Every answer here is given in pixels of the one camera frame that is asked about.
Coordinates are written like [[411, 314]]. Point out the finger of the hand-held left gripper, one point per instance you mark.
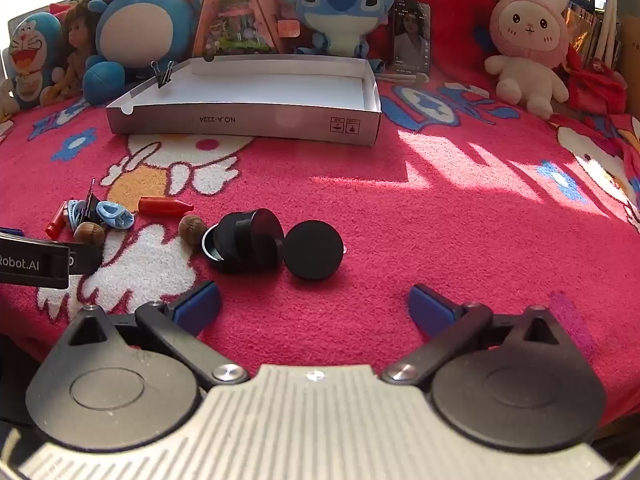
[[85, 259]]

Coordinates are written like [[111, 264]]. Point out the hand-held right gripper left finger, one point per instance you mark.
[[197, 307]]

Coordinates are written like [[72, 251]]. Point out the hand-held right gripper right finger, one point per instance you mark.
[[431, 310]]

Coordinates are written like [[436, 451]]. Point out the brown walnut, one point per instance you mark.
[[89, 234], [191, 229]]

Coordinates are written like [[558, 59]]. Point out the large black binder clip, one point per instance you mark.
[[91, 206]]

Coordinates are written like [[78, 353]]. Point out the black lens cylinder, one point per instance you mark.
[[242, 240]]

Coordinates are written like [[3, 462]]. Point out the white cardboard box tray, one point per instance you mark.
[[240, 120]]

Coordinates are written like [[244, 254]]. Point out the black round lid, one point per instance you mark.
[[314, 250]]

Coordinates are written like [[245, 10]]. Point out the red cartoon printed blanket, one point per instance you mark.
[[350, 185]]

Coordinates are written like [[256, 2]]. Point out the small black binder clip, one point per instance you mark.
[[164, 80]]

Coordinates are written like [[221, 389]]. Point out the brown haired doll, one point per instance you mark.
[[80, 45]]

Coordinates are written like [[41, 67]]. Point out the blue robot cat plush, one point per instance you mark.
[[35, 50]]

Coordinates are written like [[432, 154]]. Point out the round blue mouse plush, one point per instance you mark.
[[145, 25]]

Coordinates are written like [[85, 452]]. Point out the black smartphone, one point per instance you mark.
[[411, 35]]

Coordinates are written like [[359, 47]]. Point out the triangular miniature house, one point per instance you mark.
[[235, 20]]

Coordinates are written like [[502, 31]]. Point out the small pink box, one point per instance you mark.
[[287, 29]]

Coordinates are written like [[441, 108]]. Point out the pink bunny plush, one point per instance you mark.
[[530, 25]]

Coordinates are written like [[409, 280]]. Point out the blue alien plush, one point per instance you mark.
[[340, 0]]

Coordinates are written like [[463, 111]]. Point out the row of books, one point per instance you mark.
[[585, 0]]

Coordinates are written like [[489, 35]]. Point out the white pole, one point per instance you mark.
[[611, 10]]

